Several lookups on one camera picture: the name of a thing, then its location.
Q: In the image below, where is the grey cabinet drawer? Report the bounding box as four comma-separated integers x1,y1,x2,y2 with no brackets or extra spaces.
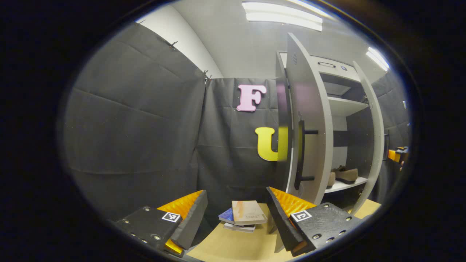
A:
309,55,362,78

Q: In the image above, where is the blue book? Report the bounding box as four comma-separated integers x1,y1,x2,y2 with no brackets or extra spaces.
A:
218,207,236,225

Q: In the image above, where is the white book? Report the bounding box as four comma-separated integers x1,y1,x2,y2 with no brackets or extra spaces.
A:
223,222,256,233

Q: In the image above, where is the grey shoe cabinet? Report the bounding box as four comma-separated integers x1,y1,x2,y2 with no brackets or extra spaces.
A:
280,51,370,210

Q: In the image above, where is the grey cabinet door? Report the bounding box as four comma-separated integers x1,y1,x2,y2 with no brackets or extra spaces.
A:
351,61,385,215
274,33,334,253

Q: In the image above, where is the black backdrop cloth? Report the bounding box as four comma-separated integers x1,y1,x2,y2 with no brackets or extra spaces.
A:
64,22,410,222

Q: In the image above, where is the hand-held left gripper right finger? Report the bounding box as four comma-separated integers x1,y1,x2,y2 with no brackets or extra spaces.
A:
266,187,364,257

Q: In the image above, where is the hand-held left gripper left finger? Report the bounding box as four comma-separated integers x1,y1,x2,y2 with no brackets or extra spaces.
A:
112,190,209,258

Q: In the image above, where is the small ceiling light panel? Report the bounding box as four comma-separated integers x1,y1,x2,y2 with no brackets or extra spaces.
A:
366,47,390,72

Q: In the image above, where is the large ceiling light panel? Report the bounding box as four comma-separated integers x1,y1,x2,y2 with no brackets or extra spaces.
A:
242,2,323,31

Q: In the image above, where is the tan book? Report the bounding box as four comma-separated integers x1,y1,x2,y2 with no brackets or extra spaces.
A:
232,201,268,225

